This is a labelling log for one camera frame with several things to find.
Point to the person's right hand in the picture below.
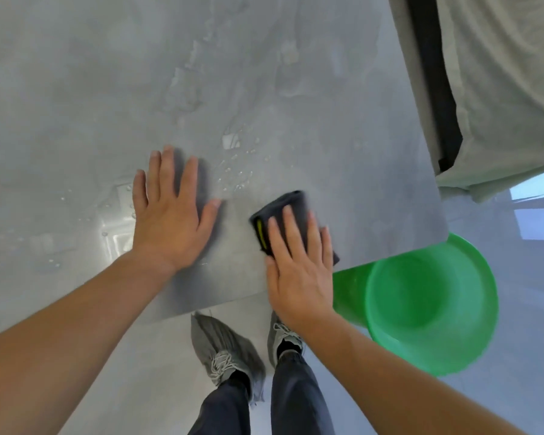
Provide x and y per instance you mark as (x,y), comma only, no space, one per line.
(299,280)

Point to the person's left hand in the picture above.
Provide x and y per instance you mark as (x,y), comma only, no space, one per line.
(170,231)

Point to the person's left little finger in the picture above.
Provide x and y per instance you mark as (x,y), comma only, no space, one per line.
(139,192)

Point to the person's right middle finger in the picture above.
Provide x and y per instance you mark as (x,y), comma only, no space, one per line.
(295,231)

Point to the person's right little finger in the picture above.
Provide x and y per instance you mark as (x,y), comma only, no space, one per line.
(327,246)

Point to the person's right thumb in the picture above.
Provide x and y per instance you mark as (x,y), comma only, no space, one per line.
(270,270)

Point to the person's left thumb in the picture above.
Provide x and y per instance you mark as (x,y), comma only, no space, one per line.
(209,217)

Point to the person's left middle finger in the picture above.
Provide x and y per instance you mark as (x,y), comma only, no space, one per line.
(167,172)

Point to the dark grey cleaning cloth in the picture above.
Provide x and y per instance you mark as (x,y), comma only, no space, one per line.
(283,206)

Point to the person's left forearm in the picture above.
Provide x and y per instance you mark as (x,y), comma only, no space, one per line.
(72,339)

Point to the person's right forearm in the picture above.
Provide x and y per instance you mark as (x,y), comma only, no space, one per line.
(390,385)

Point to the grey right shoe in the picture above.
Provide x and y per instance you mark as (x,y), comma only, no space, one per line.
(281,335)

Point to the grey shoe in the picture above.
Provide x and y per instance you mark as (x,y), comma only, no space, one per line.
(281,335)
(222,348)

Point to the grey left shoe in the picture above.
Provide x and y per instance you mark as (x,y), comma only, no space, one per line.
(222,348)

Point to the green plastic bucket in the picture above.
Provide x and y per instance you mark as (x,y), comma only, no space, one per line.
(426,303)

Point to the dark blue trousers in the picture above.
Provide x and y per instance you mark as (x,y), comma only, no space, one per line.
(294,398)

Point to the beige fabric cover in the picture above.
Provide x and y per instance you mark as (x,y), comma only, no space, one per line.
(503,86)

